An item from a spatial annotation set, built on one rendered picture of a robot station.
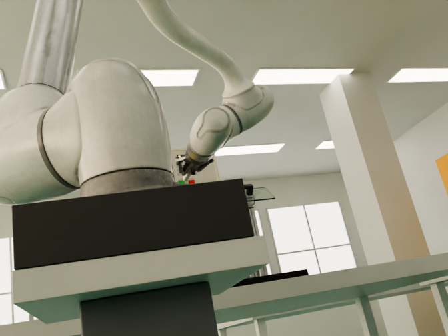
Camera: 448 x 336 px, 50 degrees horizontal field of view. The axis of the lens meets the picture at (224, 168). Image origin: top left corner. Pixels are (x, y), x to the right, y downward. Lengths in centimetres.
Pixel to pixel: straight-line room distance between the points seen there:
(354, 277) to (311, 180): 807
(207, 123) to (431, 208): 721
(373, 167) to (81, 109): 489
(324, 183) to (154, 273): 901
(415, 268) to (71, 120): 111
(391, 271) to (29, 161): 106
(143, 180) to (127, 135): 8
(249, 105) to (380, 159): 432
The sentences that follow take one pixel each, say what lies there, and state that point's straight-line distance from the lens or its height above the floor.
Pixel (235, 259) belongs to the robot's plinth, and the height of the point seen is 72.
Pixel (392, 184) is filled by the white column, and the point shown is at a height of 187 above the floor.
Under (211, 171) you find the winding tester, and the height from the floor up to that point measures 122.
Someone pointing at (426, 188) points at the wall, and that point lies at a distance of 836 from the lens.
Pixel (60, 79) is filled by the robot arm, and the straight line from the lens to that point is 102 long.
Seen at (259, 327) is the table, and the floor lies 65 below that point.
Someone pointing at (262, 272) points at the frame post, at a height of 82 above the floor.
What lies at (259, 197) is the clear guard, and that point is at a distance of 150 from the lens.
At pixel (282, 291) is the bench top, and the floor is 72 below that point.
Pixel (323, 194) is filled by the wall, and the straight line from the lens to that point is 948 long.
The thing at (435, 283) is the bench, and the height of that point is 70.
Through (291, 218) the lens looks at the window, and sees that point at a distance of 900.
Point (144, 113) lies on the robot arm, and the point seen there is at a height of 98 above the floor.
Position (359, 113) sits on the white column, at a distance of 577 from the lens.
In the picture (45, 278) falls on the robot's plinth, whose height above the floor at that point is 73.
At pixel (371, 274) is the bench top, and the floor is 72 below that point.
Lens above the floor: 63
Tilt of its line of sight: 19 degrees up
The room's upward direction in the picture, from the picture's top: 11 degrees counter-clockwise
